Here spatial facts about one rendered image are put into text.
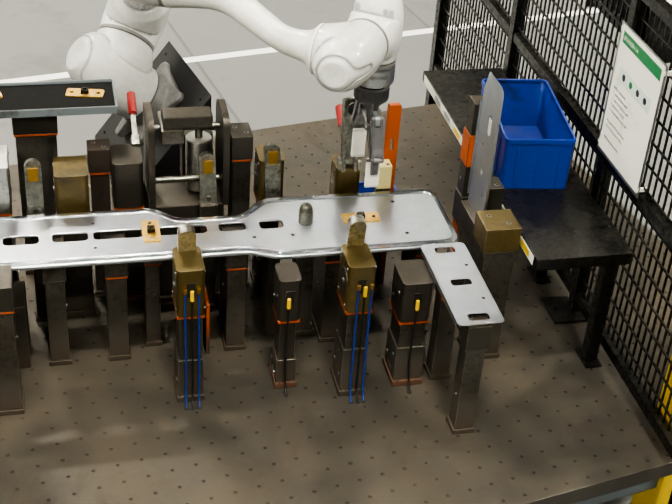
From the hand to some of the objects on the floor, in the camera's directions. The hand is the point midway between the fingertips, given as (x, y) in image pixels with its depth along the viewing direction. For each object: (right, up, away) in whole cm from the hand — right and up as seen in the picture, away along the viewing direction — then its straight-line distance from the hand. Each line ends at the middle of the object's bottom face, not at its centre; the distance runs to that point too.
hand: (364, 165), depth 272 cm
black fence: (+41, -73, +100) cm, 130 cm away
